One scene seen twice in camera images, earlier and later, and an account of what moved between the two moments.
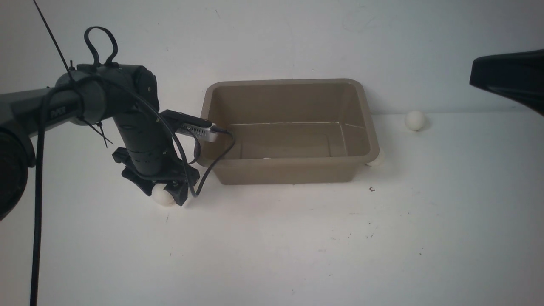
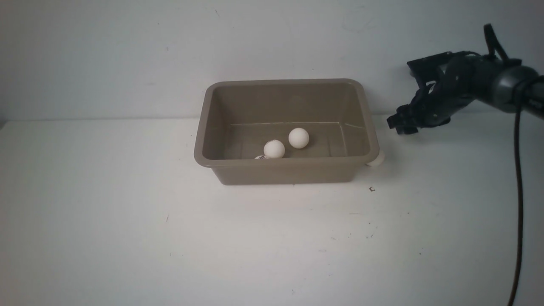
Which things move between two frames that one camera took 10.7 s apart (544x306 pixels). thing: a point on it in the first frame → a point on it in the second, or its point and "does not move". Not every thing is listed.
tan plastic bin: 304,131 does not move
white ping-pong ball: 162,196 → 274,149
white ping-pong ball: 379,161 does not move
